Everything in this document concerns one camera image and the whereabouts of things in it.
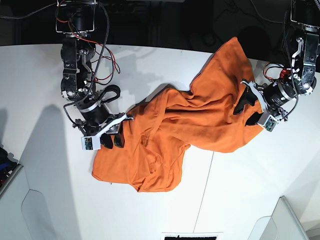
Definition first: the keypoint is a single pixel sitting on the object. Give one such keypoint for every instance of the black white marker sheet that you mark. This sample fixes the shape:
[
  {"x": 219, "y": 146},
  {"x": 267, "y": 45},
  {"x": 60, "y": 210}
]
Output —
[{"x": 192, "y": 236}]

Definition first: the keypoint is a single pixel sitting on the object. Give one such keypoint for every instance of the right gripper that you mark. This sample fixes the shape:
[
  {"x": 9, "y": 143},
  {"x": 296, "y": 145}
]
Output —
[{"x": 99, "y": 121}]

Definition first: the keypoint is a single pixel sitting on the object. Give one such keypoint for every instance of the grey panel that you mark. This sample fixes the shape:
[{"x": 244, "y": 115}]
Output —
[
  {"x": 282, "y": 224},
  {"x": 38, "y": 207}
]

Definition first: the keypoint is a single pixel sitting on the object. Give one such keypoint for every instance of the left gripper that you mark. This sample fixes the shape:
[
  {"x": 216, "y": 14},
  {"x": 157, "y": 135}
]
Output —
[{"x": 270, "y": 97}]

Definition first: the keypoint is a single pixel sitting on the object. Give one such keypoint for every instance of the grey right side panel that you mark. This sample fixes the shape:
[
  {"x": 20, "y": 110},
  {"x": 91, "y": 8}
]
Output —
[{"x": 282, "y": 224}]

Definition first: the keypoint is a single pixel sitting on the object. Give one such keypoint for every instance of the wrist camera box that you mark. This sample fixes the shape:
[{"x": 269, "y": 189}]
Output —
[
  {"x": 267, "y": 121},
  {"x": 91, "y": 143}
]

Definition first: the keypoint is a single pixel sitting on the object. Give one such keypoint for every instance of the orange t-shirt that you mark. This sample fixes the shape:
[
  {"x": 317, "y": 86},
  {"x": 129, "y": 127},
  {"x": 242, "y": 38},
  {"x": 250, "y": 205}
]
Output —
[{"x": 165, "y": 127}]

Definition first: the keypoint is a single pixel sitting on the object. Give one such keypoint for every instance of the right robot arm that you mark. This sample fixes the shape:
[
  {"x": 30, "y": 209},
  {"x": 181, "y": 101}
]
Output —
[{"x": 81, "y": 58}]

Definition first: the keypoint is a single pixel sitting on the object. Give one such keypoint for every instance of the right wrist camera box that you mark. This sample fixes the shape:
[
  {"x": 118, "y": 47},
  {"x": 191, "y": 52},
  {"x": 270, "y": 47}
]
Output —
[{"x": 91, "y": 143}]

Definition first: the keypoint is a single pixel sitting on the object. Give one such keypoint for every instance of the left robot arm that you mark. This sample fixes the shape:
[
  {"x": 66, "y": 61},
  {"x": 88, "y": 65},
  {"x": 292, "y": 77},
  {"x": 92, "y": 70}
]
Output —
[{"x": 293, "y": 78}]

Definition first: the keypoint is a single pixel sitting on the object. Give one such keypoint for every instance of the dark clutter with blue item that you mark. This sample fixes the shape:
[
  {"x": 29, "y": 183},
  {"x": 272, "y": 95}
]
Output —
[{"x": 8, "y": 163}]

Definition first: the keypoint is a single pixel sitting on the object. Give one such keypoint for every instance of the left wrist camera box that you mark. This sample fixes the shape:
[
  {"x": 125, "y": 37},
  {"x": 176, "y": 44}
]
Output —
[{"x": 267, "y": 121}]

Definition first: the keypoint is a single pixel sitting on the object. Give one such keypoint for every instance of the grey left side panel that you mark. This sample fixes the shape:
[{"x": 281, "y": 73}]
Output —
[{"x": 38, "y": 207}]

